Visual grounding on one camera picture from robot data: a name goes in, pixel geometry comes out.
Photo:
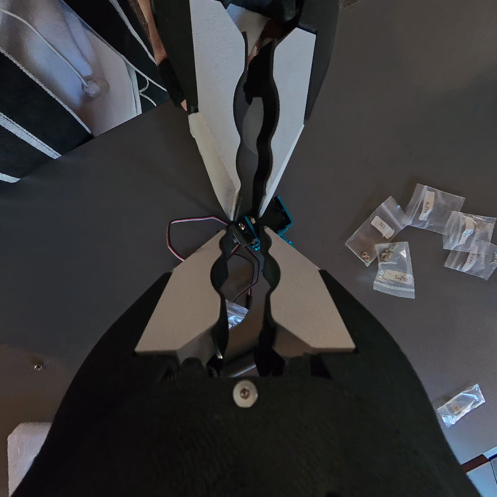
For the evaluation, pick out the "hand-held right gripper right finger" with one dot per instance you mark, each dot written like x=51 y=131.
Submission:
x=310 y=310

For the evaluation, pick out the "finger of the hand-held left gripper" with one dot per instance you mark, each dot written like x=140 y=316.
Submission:
x=213 y=97
x=291 y=97

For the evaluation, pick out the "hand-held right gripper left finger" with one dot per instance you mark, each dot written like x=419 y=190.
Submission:
x=182 y=310

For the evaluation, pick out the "blue servo bracket assembly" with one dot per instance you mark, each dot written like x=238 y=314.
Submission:
x=281 y=221

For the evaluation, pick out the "dark brown desk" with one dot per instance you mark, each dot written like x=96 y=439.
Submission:
x=116 y=233

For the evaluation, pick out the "adjoining dark desk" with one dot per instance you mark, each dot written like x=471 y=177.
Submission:
x=485 y=481

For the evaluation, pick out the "small clear screw bag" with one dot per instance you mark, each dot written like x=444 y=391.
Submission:
x=394 y=271
x=461 y=405
x=376 y=229
x=433 y=207
x=237 y=316
x=468 y=231
x=471 y=260

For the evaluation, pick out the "person in striped shirt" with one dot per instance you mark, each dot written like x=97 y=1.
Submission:
x=39 y=116

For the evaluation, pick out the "white foam frame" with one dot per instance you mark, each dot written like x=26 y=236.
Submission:
x=23 y=454

